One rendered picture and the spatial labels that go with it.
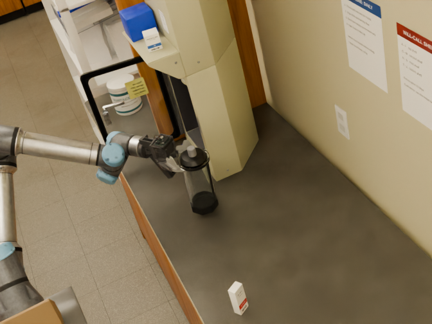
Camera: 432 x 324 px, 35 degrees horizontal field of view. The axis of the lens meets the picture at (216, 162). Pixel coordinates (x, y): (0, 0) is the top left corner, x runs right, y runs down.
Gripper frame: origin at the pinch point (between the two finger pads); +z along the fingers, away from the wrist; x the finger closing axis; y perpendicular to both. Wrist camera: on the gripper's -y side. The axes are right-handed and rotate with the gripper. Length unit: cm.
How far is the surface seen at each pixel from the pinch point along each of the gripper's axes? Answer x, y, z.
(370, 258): -1, -23, 62
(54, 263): 16, -123, -141
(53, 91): 169, -132, -284
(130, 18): 23, 39, -30
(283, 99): 67, -21, -3
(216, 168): 18.7, -19.8, -6.7
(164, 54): 16.5, 31.1, -13.3
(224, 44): 37.6, 23.4, -3.8
